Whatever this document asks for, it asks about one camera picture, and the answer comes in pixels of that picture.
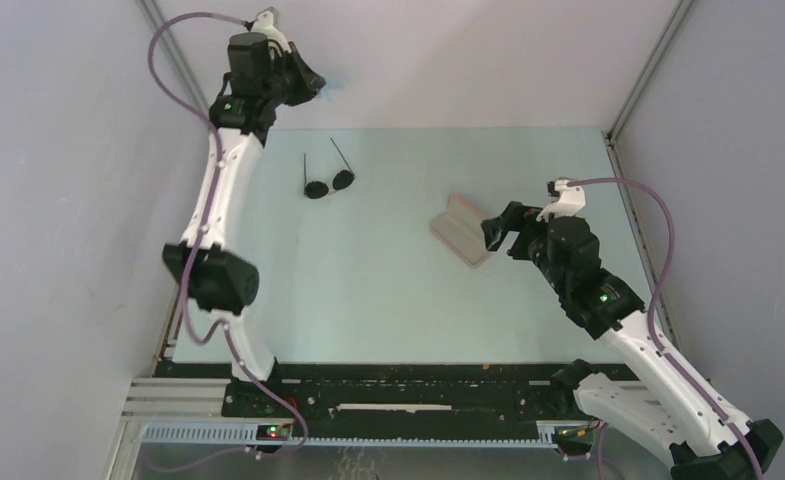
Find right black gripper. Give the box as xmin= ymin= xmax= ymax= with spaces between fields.
xmin=480 ymin=201 xmax=568 ymax=296

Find light blue cleaning cloth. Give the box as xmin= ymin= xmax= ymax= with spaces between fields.
xmin=319 ymin=76 xmax=346 ymax=102

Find pink glasses case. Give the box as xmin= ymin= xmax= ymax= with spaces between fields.
xmin=429 ymin=194 xmax=491 ymax=269

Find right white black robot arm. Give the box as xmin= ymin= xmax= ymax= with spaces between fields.
xmin=480 ymin=202 xmax=783 ymax=479

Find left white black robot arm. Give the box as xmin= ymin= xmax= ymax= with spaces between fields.
xmin=162 ymin=22 xmax=325 ymax=417

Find black sunglasses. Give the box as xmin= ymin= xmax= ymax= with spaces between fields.
xmin=302 ymin=137 xmax=356 ymax=200

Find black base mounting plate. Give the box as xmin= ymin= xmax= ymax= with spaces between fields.
xmin=221 ymin=363 xmax=592 ymax=440

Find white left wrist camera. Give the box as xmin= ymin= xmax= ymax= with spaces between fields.
xmin=249 ymin=7 xmax=292 ymax=53

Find grey cable duct rail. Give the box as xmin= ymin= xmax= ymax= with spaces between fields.
xmin=141 ymin=422 xmax=557 ymax=449

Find aluminium frame rails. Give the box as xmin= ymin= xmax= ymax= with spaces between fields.
xmin=121 ymin=378 xmax=228 ymax=422

